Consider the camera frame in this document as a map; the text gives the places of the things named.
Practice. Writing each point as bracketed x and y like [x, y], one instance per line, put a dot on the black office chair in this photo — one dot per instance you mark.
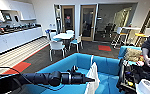
[107, 30]

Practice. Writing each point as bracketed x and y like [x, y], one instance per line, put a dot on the white kitchen cabinets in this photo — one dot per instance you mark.
[24, 10]
[14, 38]

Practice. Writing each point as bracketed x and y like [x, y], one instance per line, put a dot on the wooden framed glass door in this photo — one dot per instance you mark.
[68, 18]
[88, 21]

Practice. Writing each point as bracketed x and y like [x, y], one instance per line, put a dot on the white tall bar table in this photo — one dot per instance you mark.
[131, 28]

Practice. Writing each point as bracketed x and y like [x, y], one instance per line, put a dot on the white chair teal seat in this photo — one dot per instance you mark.
[57, 45]
[77, 40]
[54, 35]
[70, 32]

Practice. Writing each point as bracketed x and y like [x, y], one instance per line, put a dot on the white tall stool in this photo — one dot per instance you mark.
[117, 33]

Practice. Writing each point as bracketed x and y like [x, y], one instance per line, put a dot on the white upper kitchen cabinets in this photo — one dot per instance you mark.
[24, 10]

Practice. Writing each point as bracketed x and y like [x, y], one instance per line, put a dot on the black wall-mounted screen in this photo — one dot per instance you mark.
[6, 16]

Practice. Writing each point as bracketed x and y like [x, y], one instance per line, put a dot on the white lower kitchen cabinets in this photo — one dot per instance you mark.
[14, 38]

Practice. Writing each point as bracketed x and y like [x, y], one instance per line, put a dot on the patterned beige cushion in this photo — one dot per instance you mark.
[134, 55]

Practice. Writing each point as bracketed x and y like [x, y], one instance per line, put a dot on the yellow tall stool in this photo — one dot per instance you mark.
[141, 34]

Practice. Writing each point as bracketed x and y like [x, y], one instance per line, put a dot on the black cart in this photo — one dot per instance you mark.
[134, 75]

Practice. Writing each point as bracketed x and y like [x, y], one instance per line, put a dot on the blue sofa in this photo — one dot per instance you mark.
[104, 65]

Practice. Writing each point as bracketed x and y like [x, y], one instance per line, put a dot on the white square table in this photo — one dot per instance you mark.
[62, 35]

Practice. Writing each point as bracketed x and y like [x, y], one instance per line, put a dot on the blue waste bin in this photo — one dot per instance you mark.
[48, 33]

